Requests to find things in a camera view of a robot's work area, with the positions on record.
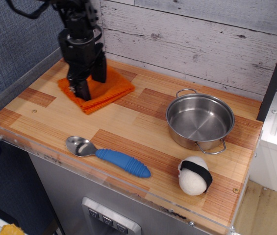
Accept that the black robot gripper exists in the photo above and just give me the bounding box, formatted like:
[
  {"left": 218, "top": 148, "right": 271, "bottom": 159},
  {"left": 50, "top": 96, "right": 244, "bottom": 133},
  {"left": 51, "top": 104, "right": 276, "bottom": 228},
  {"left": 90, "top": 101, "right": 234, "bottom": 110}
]
[{"left": 58, "top": 29, "right": 107, "bottom": 101}]

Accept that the orange cloth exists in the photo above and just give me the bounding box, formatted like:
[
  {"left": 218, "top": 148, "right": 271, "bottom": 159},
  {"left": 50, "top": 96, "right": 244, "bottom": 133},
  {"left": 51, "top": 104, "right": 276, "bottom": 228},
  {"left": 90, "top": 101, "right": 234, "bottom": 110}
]
[{"left": 58, "top": 66, "right": 135, "bottom": 115}]

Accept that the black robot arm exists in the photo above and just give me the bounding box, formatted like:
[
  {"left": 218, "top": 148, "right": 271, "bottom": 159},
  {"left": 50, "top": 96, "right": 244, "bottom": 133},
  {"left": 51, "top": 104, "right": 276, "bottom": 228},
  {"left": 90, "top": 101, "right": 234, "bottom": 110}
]
[{"left": 47, "top": 0, "right": 107, "bottom": 101}]

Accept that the small steel saucepan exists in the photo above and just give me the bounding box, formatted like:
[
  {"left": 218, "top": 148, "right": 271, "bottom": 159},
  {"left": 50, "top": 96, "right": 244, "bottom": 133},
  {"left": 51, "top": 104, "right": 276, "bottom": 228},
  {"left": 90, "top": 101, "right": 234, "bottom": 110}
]
[{"left": 165, "top": 88, "right": 235, "bottom": 155}]

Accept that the clear acrylic table guard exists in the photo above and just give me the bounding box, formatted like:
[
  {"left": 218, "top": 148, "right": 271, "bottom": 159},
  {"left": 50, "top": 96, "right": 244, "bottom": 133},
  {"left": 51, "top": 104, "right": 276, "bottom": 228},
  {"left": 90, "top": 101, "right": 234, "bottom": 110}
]
[{"left": 0, "top": 42, "right": 262, "bottom": 235}]

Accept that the grey cabinet control panel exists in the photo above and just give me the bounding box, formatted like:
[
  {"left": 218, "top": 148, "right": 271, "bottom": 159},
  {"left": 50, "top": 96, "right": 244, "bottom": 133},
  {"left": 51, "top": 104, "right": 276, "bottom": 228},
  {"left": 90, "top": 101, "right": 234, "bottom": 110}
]
[{"left": 81, "top": 197, "right": 142, "bottom": 235}]

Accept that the white plush sushi toy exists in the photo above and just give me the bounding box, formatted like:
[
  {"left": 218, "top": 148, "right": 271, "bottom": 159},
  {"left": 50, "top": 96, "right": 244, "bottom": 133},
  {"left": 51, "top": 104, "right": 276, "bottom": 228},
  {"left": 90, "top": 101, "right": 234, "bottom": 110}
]
[{"left": 178, "top": 156, "right": 213, "bottom": 196}]

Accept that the blue handled metal spoon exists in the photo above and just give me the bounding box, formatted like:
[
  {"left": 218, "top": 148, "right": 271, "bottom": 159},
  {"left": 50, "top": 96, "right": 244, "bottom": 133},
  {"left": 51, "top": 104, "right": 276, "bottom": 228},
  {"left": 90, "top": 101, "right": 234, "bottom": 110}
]
[{"left": 65, "top": 136, "right": 151, "bottom": 178}]

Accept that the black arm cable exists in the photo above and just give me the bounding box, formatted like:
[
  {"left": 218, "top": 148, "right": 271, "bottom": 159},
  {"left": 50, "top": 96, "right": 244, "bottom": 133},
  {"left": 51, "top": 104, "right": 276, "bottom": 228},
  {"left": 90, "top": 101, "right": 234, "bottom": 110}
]
[{"left": 5, "top": 0, "right": 53, "bottom": 20}]

